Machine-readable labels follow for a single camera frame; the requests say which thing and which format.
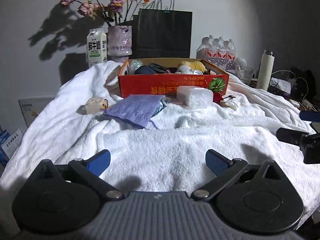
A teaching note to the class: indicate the red artificial rose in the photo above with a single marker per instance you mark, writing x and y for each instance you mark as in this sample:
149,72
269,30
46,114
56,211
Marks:
217,98

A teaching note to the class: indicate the small beige box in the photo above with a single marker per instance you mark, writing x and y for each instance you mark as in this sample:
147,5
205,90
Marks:
95,105

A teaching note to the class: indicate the clear glass cup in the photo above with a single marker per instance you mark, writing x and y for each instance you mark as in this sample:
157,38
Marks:
244,73

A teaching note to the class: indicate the teal binder clip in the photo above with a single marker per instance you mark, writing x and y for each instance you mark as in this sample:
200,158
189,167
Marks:
166,9

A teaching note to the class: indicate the purple knitted cloth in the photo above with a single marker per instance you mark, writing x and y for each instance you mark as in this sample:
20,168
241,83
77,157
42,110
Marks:
138,110

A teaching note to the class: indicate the water bottle pack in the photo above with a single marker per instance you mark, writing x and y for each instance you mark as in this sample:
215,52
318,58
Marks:
217,51

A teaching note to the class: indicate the dark blue pouch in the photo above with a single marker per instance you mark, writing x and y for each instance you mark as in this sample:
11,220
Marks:
151,69

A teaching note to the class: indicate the black paper bag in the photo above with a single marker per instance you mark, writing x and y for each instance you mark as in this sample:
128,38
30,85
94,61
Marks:
162,35

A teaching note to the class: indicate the yellow white plush toy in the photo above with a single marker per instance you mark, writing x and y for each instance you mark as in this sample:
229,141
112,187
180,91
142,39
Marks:
188,67

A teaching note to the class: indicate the white towel cloth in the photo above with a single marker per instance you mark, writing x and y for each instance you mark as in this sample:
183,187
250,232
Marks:
169,154

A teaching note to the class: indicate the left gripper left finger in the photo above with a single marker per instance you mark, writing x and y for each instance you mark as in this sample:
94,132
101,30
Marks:
87,172

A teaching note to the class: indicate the purple glass vase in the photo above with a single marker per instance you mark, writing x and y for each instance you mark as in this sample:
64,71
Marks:
119,43

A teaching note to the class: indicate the red cardboard box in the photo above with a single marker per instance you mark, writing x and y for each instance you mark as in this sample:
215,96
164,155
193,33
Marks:
214,79

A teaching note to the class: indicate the translucent white plastic container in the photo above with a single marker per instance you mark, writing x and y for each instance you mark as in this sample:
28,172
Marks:
195,97

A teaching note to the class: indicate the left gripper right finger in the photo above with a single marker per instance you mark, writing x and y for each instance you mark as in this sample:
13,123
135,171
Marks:
227,173

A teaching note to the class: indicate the white round speaker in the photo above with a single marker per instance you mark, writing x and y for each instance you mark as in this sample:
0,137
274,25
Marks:
241,62

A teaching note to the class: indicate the white milk carton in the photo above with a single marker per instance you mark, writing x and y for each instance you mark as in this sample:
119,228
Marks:
96,47

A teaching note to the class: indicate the white thermos bottle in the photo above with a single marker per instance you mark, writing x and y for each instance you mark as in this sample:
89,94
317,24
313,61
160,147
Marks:
265,71

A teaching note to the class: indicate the green glass ball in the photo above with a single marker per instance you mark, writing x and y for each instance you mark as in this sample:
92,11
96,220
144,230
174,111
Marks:
134,65

